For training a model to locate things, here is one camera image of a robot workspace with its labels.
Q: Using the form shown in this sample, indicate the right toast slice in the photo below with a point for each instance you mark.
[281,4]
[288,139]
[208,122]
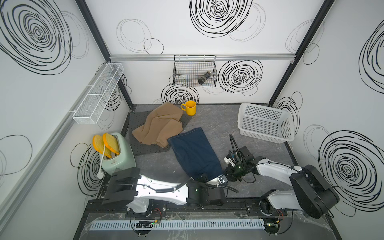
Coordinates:
[111,143]

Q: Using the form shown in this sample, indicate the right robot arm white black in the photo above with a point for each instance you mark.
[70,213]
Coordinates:
[310,193]

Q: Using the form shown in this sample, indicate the blue denim skirt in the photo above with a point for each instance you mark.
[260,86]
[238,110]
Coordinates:
[196,155]

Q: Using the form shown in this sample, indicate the mint green toaster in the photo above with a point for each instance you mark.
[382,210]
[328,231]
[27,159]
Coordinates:
[124,160]

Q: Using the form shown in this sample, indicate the tan brown skirt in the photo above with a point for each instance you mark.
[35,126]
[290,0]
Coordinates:
[160,125]

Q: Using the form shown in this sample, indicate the white slotted cable duct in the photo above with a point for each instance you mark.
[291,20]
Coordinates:
[215,224]

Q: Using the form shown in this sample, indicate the toast slice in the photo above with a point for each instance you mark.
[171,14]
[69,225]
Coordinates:
[111,143]
[99,146]

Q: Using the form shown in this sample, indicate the black wire wall basket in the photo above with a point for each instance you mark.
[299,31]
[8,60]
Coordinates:
[189,68]

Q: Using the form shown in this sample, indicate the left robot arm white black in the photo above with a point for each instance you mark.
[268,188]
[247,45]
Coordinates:
[131,189]

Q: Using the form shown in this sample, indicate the yellow mug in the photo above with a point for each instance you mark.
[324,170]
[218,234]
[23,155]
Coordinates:
[190,107]

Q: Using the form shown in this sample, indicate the white perforated plastic basket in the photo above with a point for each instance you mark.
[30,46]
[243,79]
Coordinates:
[265,123]

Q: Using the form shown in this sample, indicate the white wire wall shelf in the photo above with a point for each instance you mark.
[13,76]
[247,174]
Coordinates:
[94,103]

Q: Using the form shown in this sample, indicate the dark cylindrical bottle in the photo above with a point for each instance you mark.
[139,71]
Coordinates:
[204,78]

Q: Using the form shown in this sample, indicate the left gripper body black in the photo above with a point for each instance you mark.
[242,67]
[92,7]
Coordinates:
[202,184]

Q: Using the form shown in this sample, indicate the left toast slice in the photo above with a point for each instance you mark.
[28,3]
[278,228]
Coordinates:
[99,146]

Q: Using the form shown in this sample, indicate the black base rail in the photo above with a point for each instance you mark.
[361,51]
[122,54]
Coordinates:
[249,206]

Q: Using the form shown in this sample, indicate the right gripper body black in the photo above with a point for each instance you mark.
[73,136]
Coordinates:
[235,171]

